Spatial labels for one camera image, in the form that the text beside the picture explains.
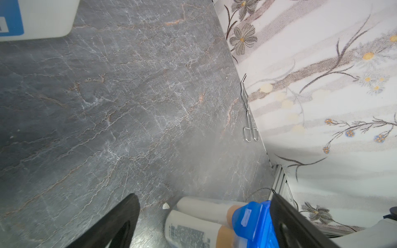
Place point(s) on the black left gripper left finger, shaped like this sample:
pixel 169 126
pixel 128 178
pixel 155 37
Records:
pixel 115 229

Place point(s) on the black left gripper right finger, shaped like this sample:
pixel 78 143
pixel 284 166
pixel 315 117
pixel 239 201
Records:
pixel 292 229

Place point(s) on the blue lidded clear jar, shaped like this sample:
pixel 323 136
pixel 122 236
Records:
pixel 209 223

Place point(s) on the metal tongs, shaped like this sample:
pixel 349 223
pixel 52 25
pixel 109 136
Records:
pixel 250 132

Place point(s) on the blue lidded white storage box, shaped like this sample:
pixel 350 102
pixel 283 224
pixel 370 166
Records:
pixel 36 19

